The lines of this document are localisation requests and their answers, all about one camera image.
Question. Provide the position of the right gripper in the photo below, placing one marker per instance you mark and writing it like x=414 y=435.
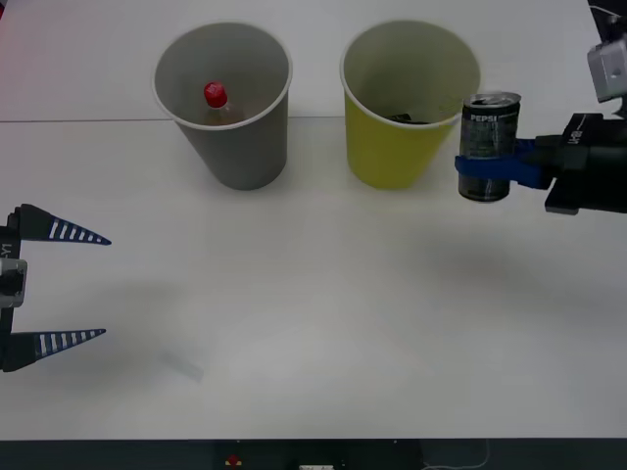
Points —
x=600 y=161

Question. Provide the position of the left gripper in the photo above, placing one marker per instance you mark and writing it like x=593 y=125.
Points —
x=10 y=245

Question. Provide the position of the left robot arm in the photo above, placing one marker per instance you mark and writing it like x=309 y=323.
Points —
x=12 y=284

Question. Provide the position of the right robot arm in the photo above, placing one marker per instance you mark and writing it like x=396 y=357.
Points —
x=607 y=68

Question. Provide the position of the yellow-green plastic waste bin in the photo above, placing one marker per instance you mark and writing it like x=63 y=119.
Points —
x=382 y=152

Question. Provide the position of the grey plastic waste bin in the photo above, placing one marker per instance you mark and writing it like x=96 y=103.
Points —
x=245 y=152

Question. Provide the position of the red-capped plastic bottle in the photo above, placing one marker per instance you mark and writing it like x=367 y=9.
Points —
x=215 y=95

